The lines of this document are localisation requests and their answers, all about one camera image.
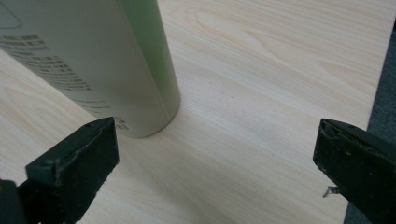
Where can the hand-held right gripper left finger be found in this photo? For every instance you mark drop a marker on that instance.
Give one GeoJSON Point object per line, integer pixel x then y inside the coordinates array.
{"type": "Point", "coordinates": [77, 161]}

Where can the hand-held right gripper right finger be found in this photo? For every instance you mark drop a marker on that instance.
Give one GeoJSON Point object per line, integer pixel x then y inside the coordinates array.
{"type": "Point", "coordinates": [358, 158]}

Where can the white pump dispenser head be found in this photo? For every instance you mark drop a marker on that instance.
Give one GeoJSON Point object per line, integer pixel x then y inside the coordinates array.
{"type": "Point", "coordinates": [93, 62]}

